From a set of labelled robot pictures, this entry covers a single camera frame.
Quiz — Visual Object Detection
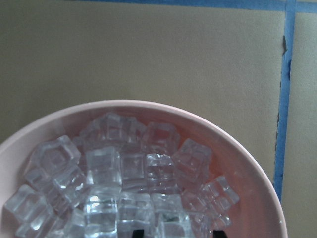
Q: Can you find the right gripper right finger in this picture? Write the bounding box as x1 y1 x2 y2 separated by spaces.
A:
212 230 225 238

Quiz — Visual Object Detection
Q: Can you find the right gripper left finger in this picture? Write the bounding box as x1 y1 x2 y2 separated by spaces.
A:
132 229 144 238

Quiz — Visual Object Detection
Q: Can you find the clear ice cubes pile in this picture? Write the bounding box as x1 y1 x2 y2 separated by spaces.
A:
4 113 240 238

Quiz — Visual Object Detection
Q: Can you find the pink bowl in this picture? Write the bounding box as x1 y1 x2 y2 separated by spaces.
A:
0 100 288 238

